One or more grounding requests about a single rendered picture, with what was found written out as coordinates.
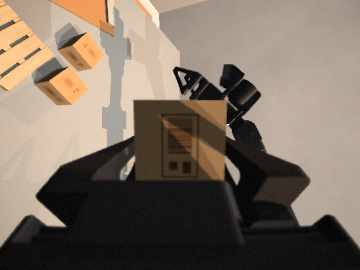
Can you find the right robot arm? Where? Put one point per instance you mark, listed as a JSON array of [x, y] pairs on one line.
[[242, 97]]

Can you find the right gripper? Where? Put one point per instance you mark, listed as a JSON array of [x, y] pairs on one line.
[[195, 79]]

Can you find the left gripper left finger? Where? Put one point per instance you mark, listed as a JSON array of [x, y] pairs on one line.
[[105, 164]]

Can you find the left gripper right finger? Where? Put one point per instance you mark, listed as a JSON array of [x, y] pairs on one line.
[[265, 180]]

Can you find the small wooden pallet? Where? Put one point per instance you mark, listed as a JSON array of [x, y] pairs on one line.
[[16, 54]]

